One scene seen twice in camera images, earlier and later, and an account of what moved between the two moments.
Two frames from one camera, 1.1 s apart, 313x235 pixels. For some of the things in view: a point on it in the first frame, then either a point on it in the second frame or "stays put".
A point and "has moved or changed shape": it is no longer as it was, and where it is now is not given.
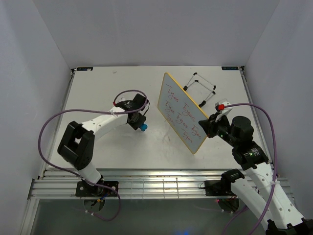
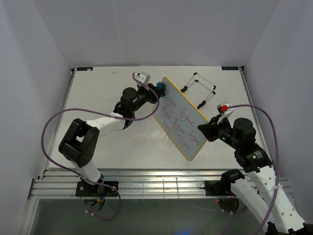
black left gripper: (142, 120) → (153, 98)
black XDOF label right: (230, 68) stays put
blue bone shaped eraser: (143, 127) → (160, 85)
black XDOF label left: (84, 68) stays put
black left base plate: (84, 189) stays put
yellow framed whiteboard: (182, 112) has moved or changed shape
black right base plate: (217, 188) stays put
